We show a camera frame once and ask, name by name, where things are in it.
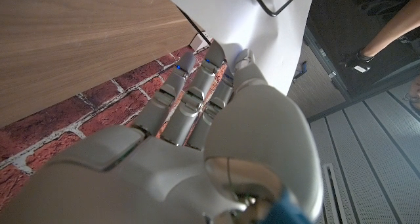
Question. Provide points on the black shoe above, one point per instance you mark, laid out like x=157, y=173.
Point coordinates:
x=356, y=63

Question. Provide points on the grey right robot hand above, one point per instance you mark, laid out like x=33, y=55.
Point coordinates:
x=170, y=184

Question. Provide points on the white power outlet box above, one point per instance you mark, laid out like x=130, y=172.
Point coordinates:
x=197, y=41

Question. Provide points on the brick print backdrop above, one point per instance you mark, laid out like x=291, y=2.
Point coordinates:
x=49, y=128

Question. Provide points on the small blue clamp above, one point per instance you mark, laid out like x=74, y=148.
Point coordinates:
x=300, y=70

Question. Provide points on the white paper file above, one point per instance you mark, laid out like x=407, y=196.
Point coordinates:
x=262, y=40

